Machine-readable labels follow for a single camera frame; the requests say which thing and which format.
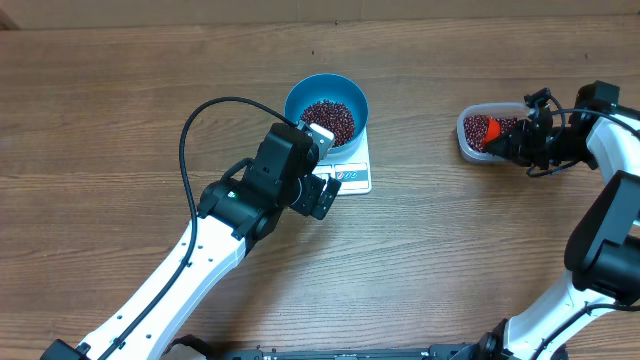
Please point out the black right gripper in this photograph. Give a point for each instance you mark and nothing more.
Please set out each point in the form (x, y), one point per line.
(522, 150)

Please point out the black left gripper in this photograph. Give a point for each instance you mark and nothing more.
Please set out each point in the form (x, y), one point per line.
(308, 204)

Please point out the red measuring scoop blue handle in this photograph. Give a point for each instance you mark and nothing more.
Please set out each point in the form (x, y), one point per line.
(493, 131)

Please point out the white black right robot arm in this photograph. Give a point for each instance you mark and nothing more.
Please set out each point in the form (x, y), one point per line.
(601, 258)

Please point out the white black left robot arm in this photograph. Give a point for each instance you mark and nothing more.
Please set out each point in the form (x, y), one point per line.
(235, 212)

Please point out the white digital kitchen scale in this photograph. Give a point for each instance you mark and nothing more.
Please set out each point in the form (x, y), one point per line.
(350, 165)

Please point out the teal plastic bowl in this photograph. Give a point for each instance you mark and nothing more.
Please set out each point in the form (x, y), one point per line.
(337, 89)

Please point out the clear plastic food container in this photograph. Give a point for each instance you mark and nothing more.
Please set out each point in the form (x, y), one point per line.
(500, 109)

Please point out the red adzuki beans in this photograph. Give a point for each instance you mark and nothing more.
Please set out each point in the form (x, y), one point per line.
(475, 127)

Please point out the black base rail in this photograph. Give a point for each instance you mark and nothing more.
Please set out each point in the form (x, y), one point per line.
(350, 354)

